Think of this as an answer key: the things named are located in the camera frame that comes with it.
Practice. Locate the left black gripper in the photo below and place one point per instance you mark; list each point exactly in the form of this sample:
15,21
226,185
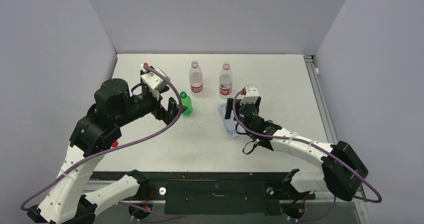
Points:
168,114

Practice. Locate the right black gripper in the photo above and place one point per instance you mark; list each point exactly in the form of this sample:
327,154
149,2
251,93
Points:
244,104

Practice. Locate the green plastic bottle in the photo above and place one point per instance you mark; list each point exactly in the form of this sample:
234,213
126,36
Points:
187,102

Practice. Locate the clear bottle blue cap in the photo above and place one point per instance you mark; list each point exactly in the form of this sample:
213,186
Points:
229,124

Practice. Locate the clear bottle red blue label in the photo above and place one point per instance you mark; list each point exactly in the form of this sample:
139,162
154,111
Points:
225,80

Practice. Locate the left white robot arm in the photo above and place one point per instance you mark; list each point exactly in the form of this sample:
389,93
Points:
93,137

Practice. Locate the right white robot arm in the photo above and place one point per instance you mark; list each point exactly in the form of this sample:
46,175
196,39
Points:
276,138

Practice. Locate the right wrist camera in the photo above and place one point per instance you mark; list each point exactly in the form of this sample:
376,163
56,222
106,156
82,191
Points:
250,93

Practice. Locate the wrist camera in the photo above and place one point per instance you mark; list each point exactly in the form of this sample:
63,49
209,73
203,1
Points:
250,93
154,83

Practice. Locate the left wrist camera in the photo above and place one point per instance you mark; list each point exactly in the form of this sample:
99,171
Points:
154,83

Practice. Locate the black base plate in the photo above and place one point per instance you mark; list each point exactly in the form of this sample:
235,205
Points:
220,193

